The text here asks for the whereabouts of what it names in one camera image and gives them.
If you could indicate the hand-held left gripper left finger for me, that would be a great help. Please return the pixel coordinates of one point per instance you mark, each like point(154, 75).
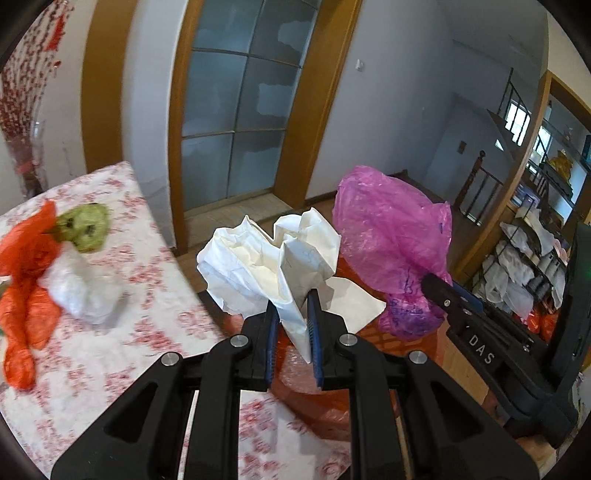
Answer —
point(272, 344)

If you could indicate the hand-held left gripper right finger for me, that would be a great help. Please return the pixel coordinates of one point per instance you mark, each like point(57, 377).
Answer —
point(315, 344)

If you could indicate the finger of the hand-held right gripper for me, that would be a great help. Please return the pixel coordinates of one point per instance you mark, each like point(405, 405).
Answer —
point(443, 300)
point(471, 302)

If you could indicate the orange trash bin with liner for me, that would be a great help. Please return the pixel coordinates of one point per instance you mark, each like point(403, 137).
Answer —
point(323, 410)

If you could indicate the pink plastic bag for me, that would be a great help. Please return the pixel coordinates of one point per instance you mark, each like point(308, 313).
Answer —
point(383, 230)

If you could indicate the white plastic bag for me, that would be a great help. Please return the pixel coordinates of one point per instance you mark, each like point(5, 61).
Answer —
point(83, 290)

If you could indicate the light green spotted bag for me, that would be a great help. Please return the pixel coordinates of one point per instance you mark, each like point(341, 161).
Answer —
point(87, 226)

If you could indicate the orange plastic bag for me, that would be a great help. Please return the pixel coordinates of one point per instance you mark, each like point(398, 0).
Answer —
point(27, 314)

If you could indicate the flat white paper sheet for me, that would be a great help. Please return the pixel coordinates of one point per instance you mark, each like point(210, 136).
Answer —
point(355, 300)

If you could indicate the metal shelf rack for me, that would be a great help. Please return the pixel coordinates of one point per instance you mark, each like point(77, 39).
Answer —
point(521, 258)

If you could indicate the wooden stair railing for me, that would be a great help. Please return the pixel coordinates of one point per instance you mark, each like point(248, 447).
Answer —
point(478, 184)

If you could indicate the floral tablecloth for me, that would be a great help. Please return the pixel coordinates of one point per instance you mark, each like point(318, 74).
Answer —
point(138, 323)

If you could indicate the golden ornament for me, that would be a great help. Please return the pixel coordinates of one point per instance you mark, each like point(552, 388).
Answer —
point(559, 164)

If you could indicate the window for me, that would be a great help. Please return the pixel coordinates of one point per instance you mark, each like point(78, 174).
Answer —
point(517, 122)

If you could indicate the frosted glass sliding door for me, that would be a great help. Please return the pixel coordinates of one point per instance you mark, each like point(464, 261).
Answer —
point(249, 92)

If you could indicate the glass vase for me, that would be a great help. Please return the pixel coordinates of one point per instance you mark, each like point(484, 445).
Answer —
point(30, 157)

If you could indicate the red decorative branches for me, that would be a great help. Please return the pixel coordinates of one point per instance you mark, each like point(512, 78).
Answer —
point(23, 83)

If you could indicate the wooden doorway frame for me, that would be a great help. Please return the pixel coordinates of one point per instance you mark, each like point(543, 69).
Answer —
point(503, 217)

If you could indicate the wooden door frame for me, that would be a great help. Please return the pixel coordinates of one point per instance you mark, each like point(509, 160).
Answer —
point(314, 138)

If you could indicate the wooden wall trim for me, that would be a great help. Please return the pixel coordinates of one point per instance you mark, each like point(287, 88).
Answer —
point(104, 92)

